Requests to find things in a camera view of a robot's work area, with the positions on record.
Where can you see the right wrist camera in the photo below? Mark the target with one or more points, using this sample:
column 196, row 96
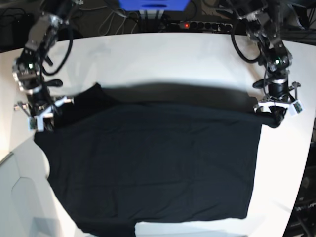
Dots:
column 35, row 124

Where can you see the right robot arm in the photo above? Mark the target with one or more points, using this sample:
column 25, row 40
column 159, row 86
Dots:
column 28, row 70

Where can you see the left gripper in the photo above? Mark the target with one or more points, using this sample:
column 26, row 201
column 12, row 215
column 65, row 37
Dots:
column 277, row 98

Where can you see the white power strip red switch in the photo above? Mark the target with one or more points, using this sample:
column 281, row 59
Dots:
column 200, row 27

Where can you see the black T-shirt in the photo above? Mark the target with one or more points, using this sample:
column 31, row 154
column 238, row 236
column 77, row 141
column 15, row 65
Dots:
column 115, row 164

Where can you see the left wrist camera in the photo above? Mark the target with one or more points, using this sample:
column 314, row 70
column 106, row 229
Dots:
column 296, row 107

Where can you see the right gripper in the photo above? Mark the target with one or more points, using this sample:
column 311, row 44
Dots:
column 39, row 106

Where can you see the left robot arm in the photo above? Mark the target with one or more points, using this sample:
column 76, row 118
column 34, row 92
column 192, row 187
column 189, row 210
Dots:
column 262, row 22

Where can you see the blue box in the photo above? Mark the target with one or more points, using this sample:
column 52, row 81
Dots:
column 170, row 5

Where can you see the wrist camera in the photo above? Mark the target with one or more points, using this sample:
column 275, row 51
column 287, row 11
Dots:
column 296, row 107
column 35, row 124

